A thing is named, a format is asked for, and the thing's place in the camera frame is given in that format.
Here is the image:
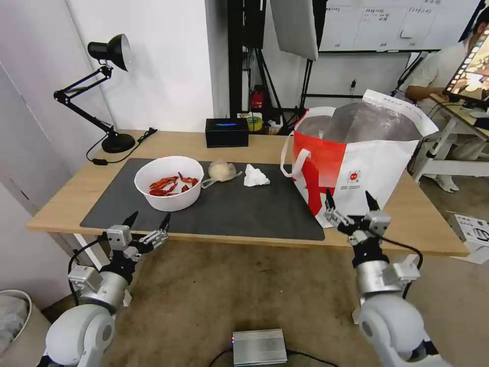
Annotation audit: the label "black lamp power cable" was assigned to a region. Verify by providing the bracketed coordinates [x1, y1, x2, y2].
[85, 127, 158, 167]

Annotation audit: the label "white wall whiteboard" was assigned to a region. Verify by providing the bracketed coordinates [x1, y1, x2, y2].
[318, 0, 485, 54]

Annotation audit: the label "white softbox light panel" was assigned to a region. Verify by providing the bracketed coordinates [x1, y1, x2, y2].
[269, 0, 328, 62]

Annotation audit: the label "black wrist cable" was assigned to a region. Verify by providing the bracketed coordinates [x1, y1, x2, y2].
[378, 235, 424, 300]
[68, 231, 112, 291]

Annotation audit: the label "silver metal power box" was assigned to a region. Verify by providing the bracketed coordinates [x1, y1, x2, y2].
[232, 328, 288, 367]

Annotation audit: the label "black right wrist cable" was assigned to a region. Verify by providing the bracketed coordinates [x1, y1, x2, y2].
[378, 235, 424, 300]

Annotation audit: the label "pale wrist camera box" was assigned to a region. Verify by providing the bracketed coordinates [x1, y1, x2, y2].
[105, 225, 133, 251]
[362, 209, 392, 239]

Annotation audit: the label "wooden table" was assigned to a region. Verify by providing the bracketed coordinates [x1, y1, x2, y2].
[25, 129, 470, 257]

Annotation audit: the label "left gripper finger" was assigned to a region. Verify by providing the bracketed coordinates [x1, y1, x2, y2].
[122, 211, 139, 241]
[135, 213, 171, 255]

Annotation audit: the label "black light stand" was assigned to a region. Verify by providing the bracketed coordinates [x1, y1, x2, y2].
[263, 45, 325, 135]

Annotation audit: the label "black metal rack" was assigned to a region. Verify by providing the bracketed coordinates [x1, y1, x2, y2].
[228, 0, 266, 117]

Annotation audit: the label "yellow green tape rolls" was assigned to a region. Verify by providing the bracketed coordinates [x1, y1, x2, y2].
[236, 111, 265, 135]

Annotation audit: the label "computer monitor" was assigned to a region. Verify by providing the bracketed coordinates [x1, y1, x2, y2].
[442, 33, 489, 101]

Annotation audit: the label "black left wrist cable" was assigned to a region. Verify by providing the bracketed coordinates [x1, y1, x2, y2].
[68, 231, 112, 291]

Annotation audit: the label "black tissue box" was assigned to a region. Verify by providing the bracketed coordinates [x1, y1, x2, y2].
[204, 117, 250, 149]

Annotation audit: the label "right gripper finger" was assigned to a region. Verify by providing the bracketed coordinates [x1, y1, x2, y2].
[365, 190, 382, 215]
[323, 188, 358, 236]

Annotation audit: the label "crumpled white tissue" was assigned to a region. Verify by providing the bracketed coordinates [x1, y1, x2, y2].
[243, 163, 271, 188]

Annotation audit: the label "red white takeout bag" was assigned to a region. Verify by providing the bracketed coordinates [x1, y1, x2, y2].
[280, 89, 441, 229]

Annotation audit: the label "white printed cardboard box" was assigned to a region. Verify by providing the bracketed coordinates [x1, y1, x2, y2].
[444, 211, 489, 265]

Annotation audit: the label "white frame wooden desk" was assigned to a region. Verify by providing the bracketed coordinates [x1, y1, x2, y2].
[412, 93, 489, 184]

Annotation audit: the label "beige trash bin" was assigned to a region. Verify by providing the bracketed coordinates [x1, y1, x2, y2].
[0, 289, 51, 367]

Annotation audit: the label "white round bowl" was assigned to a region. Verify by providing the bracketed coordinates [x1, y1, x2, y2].
[134, 155, 205, 212]

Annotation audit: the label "person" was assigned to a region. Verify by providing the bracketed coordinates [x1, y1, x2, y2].
[404, 6, 489, 193]

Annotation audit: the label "red fire extinguisher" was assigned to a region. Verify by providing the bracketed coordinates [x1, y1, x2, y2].
[250, 85, 265, 111]

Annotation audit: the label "black desk mat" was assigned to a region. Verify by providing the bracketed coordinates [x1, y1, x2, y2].
[79, 158, 326, 242]

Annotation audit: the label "clear plastic bag with rice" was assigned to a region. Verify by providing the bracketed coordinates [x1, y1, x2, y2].
[201, 160, 243, 190]

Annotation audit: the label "black desk lamp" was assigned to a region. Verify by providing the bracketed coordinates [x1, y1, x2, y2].
[53, 33, 137, 154]

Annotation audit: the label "red chili pepper scraps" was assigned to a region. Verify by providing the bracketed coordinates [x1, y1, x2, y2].
[148, 173, 200, 198]

